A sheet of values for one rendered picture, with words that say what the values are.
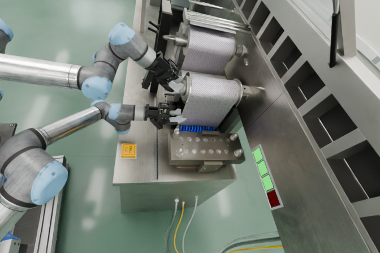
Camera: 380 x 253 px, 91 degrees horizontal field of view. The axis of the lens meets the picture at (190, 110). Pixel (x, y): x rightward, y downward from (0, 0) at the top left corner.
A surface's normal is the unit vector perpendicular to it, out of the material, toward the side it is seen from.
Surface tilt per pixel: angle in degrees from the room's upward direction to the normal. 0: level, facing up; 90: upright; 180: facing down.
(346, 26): 90
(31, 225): 0
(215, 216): 0
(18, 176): 30
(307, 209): 90
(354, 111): 90
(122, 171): 0
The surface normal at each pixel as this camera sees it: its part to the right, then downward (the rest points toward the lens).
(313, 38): -0.96, -0.07
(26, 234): 0.27, -0.59
